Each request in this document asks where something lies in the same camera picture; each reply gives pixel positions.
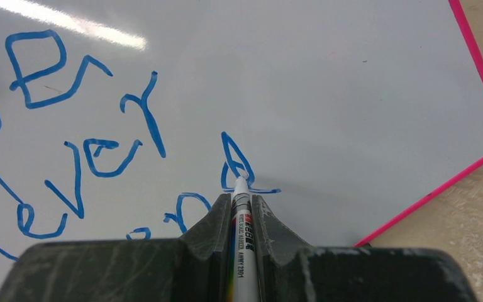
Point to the red-framed whiteboard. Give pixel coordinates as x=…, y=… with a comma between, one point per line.
x=127, y=119

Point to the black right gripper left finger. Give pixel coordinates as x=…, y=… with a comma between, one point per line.
x=204, y=269

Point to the whiteboard marker pen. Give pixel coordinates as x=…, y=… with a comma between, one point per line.
x=243, y=283

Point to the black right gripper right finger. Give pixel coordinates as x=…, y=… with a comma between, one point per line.
x=279, y=256

